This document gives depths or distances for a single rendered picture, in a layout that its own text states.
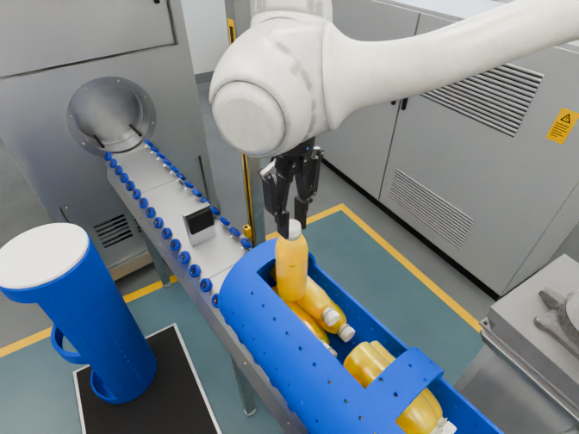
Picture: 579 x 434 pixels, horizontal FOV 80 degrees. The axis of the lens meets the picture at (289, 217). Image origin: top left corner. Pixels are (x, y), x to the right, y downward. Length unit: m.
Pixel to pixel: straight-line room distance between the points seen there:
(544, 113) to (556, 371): 1.23
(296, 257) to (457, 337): 1.72
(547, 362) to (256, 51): 0.96
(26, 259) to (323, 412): 1.02
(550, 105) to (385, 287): 1.32
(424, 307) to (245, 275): 1.69
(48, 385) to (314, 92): 2.20
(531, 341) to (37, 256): 1.42
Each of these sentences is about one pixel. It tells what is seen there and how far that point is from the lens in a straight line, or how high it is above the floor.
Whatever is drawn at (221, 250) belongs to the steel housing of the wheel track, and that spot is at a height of 0.93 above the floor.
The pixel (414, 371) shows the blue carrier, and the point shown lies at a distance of 0.73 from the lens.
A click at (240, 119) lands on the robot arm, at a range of 0.32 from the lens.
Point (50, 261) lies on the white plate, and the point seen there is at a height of 1.04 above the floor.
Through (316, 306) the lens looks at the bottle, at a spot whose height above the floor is 1.14.
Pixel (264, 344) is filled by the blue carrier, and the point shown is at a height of 1.16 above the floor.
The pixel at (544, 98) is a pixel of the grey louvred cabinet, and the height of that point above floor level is 1.23.
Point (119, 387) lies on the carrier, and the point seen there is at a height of 0.30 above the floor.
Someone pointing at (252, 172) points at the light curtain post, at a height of 1.03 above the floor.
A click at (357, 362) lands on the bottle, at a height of 1.19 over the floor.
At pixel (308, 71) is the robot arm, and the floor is 1.75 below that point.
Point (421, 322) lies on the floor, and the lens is 2.32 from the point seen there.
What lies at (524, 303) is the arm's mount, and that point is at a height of 1.08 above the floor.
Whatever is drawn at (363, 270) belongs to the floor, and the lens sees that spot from 2.46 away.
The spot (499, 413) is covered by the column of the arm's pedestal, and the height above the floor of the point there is 0.75.
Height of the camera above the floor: 1.86
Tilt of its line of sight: 42 degrees down
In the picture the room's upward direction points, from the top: straight up
